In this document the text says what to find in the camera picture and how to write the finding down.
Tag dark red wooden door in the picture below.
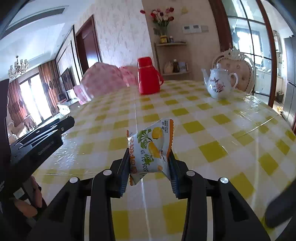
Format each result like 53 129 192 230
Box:
75 15 102 75

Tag red thermos jug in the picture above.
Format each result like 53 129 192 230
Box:
137 57 164 95

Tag wall mounted television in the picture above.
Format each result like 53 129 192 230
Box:
61 68 73 100

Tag person's hand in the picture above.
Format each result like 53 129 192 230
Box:
14 176 43 218

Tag white ornate dining chair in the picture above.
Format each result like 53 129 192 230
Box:
212 47 256 94

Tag yellow lemon candy packet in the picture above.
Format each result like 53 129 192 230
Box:
127 118 174 186

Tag grey refrigerator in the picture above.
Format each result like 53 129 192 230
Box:
282 36 295 127

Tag glass sliding door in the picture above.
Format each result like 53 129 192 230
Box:
208 0 292 110

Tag crystal chandelier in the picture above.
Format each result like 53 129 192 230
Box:
8 55 29 79

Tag brown window curtains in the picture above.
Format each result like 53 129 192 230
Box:
8 60 64 129

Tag red flower bouquet vase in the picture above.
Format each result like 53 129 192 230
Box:
150 6 175 36

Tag wall switch panel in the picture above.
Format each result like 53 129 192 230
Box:
182 24 209 34

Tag white tv cabinet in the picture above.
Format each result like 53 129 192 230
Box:
57 98 80 115

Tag white floral teapot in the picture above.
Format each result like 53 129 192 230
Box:
201 63 239 99

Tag yellow checkered tablecloth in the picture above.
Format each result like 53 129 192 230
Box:
32 79 296 241

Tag pink checkered covered chair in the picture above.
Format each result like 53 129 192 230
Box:
73 62 138 105

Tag corner wall shelf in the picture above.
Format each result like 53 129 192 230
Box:
154 41 191 80

